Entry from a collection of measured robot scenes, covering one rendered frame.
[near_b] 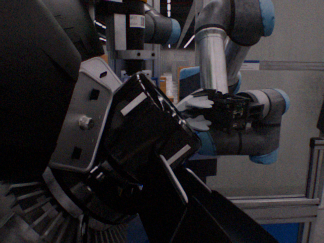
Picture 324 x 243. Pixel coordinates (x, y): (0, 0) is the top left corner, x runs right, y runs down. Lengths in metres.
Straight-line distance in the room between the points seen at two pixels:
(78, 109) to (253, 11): 0.70
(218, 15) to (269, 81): 1.61
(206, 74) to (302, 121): 1.90
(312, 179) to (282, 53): 1.61
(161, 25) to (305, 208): 0.72
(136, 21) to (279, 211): 0.75
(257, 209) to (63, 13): 0.77
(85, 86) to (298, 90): 2.33
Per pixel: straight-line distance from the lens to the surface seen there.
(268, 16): 0.88
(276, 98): 0.71
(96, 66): 0.38
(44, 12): 0.23
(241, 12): 0.86
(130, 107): 0.28
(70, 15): 0.44
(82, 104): 0.26
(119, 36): 0.39
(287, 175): 2.67
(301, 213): 1.00
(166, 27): 0.76
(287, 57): 2.46
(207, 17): 0.83
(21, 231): 0.29
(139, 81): 0.29
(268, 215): 0.96
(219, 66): 0.77
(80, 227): 0.29
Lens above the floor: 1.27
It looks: 11 degrees down
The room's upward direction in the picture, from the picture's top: straight up
